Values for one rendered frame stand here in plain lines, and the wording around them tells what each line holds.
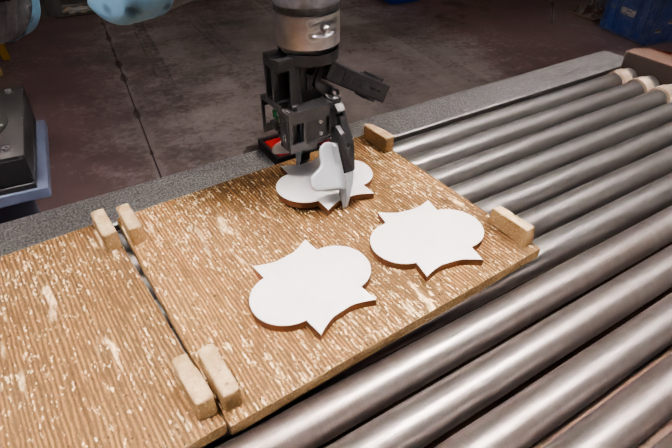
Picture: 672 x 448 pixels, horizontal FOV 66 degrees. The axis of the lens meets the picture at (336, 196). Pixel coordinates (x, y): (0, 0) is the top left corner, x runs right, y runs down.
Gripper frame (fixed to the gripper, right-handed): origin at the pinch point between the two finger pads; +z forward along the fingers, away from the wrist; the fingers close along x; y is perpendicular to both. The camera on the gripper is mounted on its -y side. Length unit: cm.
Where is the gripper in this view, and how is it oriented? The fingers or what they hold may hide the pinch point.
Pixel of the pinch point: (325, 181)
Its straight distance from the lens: 73.4
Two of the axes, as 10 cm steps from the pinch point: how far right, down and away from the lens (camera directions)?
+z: 0.0, 8.1, 5.9
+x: 5.6, 4.8, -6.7
